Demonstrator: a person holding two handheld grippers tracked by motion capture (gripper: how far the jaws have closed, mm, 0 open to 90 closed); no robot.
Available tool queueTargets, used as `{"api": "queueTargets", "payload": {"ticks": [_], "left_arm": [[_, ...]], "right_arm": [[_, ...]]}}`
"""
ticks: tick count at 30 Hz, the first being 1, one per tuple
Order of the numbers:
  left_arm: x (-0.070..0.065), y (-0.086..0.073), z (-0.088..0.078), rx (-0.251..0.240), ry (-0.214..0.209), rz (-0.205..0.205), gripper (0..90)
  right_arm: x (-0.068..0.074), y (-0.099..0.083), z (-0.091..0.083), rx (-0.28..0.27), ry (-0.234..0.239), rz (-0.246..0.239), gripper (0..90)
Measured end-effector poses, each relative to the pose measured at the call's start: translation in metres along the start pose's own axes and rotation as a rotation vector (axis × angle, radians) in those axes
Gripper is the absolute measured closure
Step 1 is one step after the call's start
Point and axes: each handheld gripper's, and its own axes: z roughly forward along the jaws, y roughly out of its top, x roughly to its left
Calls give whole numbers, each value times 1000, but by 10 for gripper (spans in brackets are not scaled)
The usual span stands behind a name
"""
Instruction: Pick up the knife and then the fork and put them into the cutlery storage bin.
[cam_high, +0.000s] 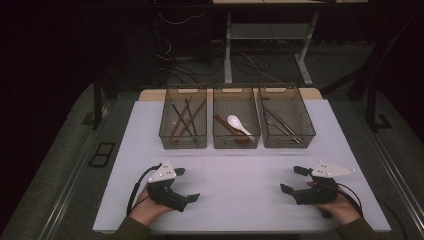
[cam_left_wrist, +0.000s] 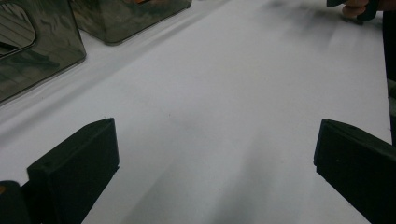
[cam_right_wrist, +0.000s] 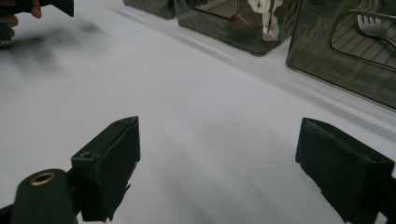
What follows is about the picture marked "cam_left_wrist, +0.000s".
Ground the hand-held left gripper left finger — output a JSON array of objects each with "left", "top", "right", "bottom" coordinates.
[{"left": 26, "top": 117, "right": 120, "bottom": 224}]

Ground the transparent grey plastic bin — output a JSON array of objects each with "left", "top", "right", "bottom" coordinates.
[
  {"left": 0, "top": 0, "right": 88, "bottom": 104},
  {"left": 68, "top": 0, "right": 193, "bottom": 47}
]

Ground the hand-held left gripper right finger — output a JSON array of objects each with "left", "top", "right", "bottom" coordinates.
[{"left": 313, "top": 118, "right": 396, "bottom": 224}]

